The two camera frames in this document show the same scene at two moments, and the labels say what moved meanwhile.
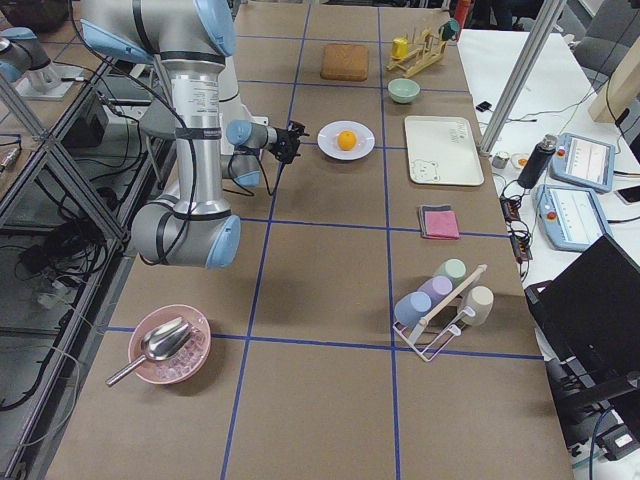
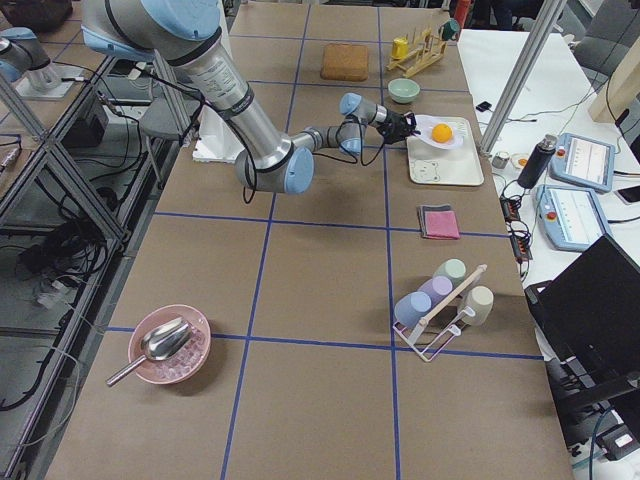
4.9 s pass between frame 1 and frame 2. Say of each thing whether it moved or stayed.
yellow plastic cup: stayed
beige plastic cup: stayed
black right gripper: moved
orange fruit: moved
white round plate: moved
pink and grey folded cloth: stayed
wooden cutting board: stayed
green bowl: stayed
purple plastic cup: stayed
